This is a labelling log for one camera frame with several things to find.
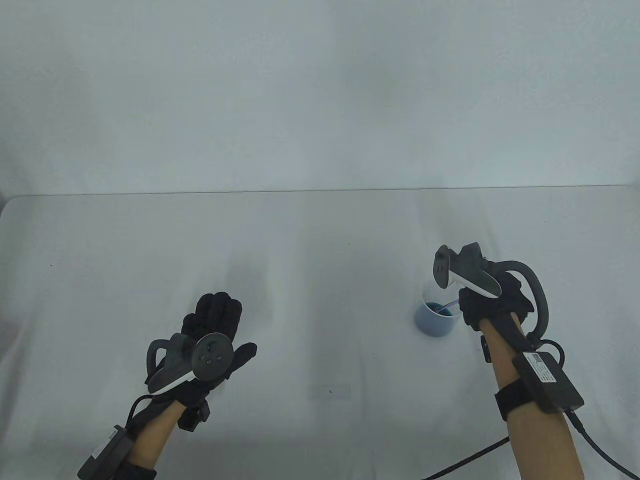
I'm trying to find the grey left hand controller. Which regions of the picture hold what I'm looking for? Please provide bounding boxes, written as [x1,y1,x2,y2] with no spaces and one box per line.
[145,332,234,394]

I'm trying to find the person's left forearm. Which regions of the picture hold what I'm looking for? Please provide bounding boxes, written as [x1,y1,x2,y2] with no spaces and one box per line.
[127,402,188,480]

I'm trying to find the clear glass slide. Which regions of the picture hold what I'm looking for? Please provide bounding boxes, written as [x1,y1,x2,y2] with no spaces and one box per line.
[310,384,351,400]

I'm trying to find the person's right hand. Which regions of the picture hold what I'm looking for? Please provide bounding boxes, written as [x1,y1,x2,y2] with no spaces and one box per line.
[458,260,535,331]

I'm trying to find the person's right forearm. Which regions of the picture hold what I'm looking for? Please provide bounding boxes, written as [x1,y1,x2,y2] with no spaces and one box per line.
[479,312,585,480]

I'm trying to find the black wrist sensor box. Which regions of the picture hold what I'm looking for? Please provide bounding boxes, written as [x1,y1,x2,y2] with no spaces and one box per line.
[511,351,585,415]
[77,425,135,480]

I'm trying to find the black right wrist strap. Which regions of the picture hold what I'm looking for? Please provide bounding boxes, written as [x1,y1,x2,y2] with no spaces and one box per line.
[495,380,546,421]

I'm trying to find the black left glove cable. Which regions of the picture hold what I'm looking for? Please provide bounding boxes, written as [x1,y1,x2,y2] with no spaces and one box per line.
[127,395,156,431]

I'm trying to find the small black left glove module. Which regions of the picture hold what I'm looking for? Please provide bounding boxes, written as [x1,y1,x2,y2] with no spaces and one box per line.
[178,402,210,432]

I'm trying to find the grey right hand controller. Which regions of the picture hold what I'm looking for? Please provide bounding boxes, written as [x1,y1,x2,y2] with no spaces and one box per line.
[432,243,552,346]

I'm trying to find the grey hand controller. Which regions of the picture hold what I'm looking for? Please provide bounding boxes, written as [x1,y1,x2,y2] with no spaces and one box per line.
[432,243,552,346]
[145,332,234,394]

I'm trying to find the long black cable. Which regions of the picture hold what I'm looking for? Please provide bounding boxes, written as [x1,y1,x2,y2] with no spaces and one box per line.
[425,436,511,480]

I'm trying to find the black right wrist sensor box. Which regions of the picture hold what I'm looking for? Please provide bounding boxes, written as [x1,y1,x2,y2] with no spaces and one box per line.
[511,351,585,415]

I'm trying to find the black left wrist sensor box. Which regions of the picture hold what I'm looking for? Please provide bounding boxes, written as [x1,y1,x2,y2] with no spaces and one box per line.
[77,425,135,480]

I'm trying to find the person's left hand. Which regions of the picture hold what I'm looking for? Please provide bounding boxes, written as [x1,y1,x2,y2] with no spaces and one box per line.
[145,293,258,416]

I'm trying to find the clear cup of blue dye solution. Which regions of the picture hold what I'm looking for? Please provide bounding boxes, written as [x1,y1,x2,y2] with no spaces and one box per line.
[414,280,463,338]

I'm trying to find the black right sensor box cable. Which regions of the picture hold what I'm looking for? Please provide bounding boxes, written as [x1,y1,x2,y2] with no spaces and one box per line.
[567,409,640,478]

